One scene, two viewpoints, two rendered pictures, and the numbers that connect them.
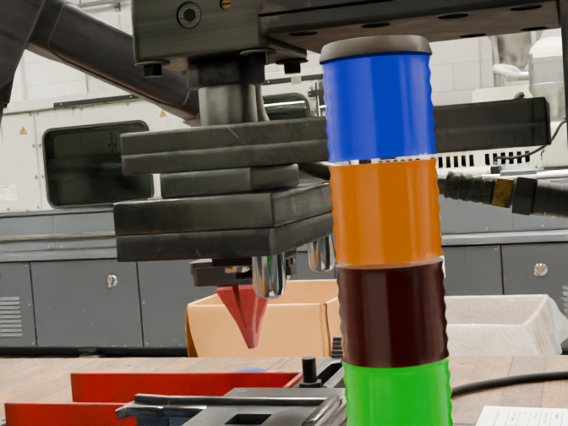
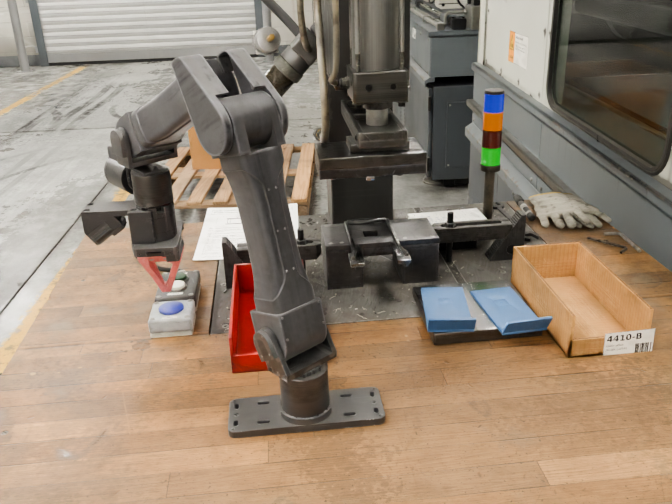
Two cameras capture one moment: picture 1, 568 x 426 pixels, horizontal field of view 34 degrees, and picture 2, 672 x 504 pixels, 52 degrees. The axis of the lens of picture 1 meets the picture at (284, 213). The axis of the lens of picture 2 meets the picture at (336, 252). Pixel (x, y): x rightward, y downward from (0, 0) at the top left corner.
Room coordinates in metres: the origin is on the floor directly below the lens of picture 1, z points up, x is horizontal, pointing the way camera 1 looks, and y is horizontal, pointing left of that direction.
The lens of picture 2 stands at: (1.13, 1.07, 1.46)
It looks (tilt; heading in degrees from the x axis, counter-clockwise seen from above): 24 degrees down; 247
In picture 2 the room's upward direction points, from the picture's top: 2 degrees counter-clockwise
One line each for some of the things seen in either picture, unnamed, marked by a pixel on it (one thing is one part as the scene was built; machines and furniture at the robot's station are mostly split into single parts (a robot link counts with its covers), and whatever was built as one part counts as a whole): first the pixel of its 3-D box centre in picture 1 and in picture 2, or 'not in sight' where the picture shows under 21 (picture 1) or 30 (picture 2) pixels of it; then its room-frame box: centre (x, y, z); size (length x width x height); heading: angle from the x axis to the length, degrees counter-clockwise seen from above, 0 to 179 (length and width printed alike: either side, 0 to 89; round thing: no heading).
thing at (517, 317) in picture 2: not in sight; (509, 304); (0.51, 0.29, 0.93); 0.15 x 0.07 x 0.03; 76
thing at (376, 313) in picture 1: (392, 308); (491, 137); (0.33, -0.04, 1.10); 0.04 x 0.04 x 0.03
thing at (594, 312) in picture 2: not in sight; (576, 296); (0.40, 0.31, 0.93); 0.25 x 0.13 x 0.08; 72
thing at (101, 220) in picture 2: not in sight; (120, 225); (1.05, 0.03, 1.08); 0.11 x 0.07 x 0.06; 162
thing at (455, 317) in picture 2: not in sight; (446, 303); (0.60, 0.24, 0.93); 0.15 x 0.07 x 0.03; 64
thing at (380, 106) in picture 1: (379, 110); (493, 102); (0.33, -0.04, 1.17); 0.04 x 0.04 x 0.03
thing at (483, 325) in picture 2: not in sight; (473, 309); (0.54, 0.24, 0.91); 0.17 x 0.16 x 0.02; 162
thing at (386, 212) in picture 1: (385, 210); (492, 120); (0.33, -0.04, 1.14); 0.04 x 0.04 x 0.03
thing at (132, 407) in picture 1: (166, 409); (355, 255); (0.69, 0.10, 0.98); 0.07 x 0.02 x 0.01; 72
